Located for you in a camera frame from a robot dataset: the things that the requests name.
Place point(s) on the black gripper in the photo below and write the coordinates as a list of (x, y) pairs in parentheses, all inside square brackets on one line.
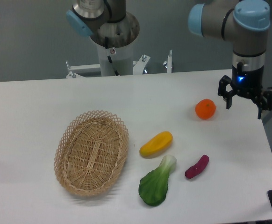
[(246, 81)]

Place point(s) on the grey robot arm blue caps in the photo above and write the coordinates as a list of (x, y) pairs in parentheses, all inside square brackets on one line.
[(244, 23)]

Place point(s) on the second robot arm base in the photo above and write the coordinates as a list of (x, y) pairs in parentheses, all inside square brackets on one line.
[(106, 22)]

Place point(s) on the purple sweet potato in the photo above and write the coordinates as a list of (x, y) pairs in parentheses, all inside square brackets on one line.
[(197, 168)]

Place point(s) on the orange tangerine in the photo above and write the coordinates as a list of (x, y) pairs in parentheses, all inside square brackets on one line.
[(205, 109)]

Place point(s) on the yellow mango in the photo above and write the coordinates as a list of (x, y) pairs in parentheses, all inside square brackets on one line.
[(157, 144)]

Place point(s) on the green bok choy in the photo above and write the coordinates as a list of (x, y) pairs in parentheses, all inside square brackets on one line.
[(153, 186)]

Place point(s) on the oval wicker basket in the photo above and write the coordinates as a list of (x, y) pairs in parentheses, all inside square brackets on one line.
[(91, 153)]

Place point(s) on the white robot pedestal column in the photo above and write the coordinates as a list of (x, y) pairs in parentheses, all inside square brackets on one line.
[(116, 61)]

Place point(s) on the white metal mounting frame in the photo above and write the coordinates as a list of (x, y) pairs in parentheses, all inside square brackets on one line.
[(139, 67)]

